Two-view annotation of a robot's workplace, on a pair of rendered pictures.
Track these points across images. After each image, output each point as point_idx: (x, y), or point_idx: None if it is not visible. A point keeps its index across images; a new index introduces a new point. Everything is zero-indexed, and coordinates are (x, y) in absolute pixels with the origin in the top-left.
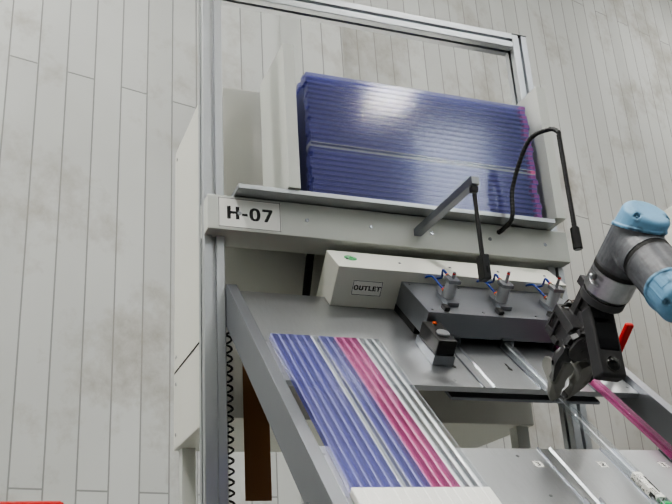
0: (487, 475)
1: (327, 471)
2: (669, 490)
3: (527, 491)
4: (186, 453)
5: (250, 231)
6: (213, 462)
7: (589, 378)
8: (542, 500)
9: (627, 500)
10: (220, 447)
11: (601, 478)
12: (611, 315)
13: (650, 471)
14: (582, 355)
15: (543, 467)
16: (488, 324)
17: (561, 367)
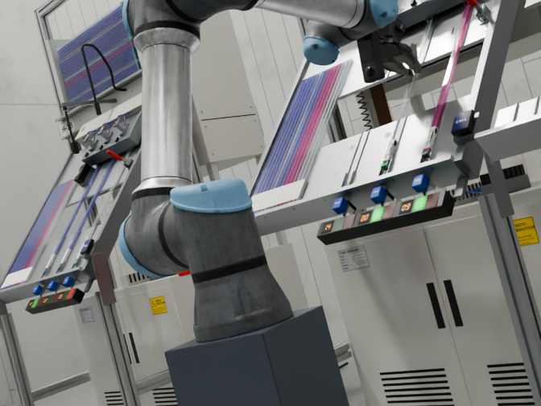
0: (319, 166)
1: (250, 188)
2: (406, 147)
3: (328, 173)
4: (412, 100)
5: None
6: (333, 142)
7: (410, 60)
8: (328, 179)
9: (373, 165)
10: (334, 134)
11: (375, 149)
12: (369, 34)
13: (411, 131)
14: (383, 57)
15: (352, 149)
16: (408, 15)
17: (384, 65)
